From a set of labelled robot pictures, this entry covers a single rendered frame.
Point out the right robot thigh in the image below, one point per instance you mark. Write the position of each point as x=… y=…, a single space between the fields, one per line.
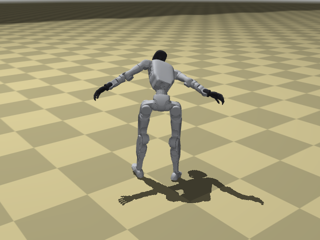
x=175 y=110

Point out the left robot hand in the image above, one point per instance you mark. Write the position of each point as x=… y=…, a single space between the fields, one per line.
x=101 y=90

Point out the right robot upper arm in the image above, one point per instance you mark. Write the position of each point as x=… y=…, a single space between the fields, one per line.
x=183 y=78

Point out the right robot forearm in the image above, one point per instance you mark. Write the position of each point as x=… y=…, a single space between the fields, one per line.
x=198 y=87

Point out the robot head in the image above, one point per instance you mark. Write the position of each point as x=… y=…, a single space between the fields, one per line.
x=160 y=55

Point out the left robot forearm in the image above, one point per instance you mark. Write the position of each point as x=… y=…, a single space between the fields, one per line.
x=117 y=81

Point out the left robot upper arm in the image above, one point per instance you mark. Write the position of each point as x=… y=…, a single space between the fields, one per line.
x=143 y=65

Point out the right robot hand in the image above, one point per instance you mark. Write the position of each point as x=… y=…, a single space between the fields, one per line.
x=215 y=95

